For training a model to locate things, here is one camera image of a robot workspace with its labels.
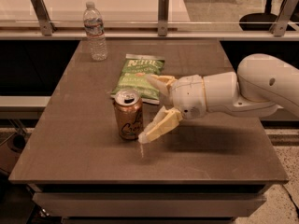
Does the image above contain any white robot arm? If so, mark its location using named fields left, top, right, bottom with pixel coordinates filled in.
left=138, top=54, right=299, bottom=144

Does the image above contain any clear plastic water bottle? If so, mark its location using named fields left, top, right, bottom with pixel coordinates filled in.
left=83, top=2, right=107, bottom=61

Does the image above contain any green chips bag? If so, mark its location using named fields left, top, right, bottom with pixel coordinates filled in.
left=111, top=54, right=164, bottom=105

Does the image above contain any black office chair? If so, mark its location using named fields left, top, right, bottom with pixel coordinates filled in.
left=238, top=0, right=299, bottom=32

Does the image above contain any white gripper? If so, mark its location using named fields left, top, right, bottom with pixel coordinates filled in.
left=138, top=75, right=206, bottom=144

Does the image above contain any right metal railing bracket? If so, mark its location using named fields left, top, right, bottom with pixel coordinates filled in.
left=269, top=0, right=299, bottom=37

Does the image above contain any left metal railing bracket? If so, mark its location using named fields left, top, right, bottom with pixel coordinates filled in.
left=30, top=0, right=55, bottom=36

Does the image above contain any orange soda can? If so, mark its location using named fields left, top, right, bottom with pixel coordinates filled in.
left=114, top=89, right=143, bottom=140

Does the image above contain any middle metal railing bracket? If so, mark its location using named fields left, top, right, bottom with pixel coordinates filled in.
left=157, top=0, right=169, bottom=36

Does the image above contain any metal railing bracket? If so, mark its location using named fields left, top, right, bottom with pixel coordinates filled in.
left=157, top=0, right=169, bottom=36
left=269, top=0, right=299, bottom=37
left=30, top=0, right=55, bottom=36

